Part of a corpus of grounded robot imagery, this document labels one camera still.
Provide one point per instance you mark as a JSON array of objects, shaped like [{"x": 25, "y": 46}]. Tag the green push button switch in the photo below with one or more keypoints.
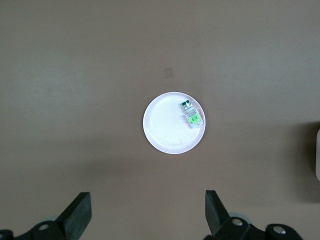
[{"x": 193, "y": 117}]

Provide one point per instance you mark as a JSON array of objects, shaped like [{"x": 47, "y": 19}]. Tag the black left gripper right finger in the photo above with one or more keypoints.
[{"x": 217, "y": 220}]

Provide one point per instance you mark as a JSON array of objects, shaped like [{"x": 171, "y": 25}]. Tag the pale pink round plate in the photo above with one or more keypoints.
[{"x": 165, "y": 125}]

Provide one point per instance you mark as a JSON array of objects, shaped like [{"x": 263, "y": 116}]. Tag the white lunch box grey clips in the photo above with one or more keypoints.
[{"x": 317, "y": 155}]

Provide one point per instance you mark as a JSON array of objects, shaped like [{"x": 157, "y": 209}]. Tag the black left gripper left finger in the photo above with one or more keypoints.
[{"x": 75, "y": 220}]

